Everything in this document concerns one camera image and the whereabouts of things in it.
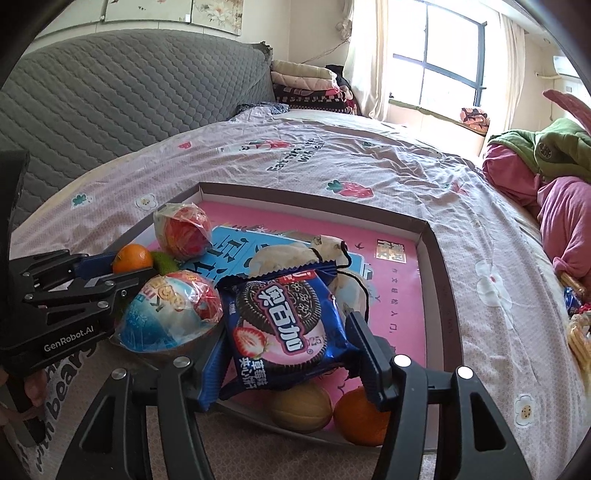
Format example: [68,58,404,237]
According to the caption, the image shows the green garment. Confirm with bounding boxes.
[488,117,591,185]

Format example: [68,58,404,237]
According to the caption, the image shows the wide cream curtain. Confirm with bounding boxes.
[344,0,393,123]

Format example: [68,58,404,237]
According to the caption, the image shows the blue cookie packet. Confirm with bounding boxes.
[216,261,363,401]

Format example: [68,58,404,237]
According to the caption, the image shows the white air conditioner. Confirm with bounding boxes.
[551,55,580,77]

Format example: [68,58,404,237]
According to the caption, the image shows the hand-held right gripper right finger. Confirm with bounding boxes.
[345,311,534,480]

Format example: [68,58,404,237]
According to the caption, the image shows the blue egg toy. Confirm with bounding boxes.
[111,271,223,354]

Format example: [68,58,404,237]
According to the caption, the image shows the small biscuit roll packet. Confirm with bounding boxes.
[558,272,587,296]

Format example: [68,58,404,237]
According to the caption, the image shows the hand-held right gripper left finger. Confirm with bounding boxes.
[55,332,232,480]

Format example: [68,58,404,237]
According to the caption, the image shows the patterned bag on windowsill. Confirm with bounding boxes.
[460,107,491,136]

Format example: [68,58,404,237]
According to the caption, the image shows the cream mesh drawstring pouch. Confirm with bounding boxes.
[249,232,370,319]

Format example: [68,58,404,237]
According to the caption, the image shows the fish print wall panel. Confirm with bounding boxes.
[99,0,195,23]

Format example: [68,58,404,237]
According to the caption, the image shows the blue patterned cloth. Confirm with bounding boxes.
[235,102,289,116]

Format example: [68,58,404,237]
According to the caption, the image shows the green fluffy scrunchie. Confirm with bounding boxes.
[151,250,181,275]

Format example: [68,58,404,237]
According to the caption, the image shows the walnut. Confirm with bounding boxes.
[269,383,333,433]

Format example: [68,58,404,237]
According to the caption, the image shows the pink quilted mat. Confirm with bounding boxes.
[542,89,591,134]

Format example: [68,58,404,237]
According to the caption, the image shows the large orange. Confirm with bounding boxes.
[334,387,392,447]

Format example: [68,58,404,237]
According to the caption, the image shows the dark checkered folded blanket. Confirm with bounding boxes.
[272,83,358,114]

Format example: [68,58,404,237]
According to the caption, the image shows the cream folded blanket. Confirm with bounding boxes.
[270,60,338,90]

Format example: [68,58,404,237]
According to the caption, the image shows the narrow cream curtain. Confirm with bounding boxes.
[499,11,527,153]

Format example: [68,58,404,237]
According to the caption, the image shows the grey quilted headboard cover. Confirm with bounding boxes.
[0,28,278,232]

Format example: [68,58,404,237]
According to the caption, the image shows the shallow grey cardboard box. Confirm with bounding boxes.
[104,181,465,455]

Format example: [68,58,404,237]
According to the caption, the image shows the red egg toy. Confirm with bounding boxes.
[154,203,213,261]

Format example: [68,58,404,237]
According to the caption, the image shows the dark framed window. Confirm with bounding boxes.
[390,0,488,121]

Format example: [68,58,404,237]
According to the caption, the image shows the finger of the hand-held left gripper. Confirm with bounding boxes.
[25,270,155,319]
[9,250,116,289]

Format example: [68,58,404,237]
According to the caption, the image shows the pink fleece blanket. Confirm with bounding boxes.
[482,143,591,287]

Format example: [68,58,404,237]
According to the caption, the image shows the flower print wall panel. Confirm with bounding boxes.
[189,0,243,35]

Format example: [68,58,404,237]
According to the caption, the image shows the person's left hand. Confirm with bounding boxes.
[0,369,49,425]

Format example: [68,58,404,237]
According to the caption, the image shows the yellow biscuit packet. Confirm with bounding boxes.
[566,318,591,370]

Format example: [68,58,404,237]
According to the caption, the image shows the small orange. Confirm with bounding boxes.
[112,244,154,274]

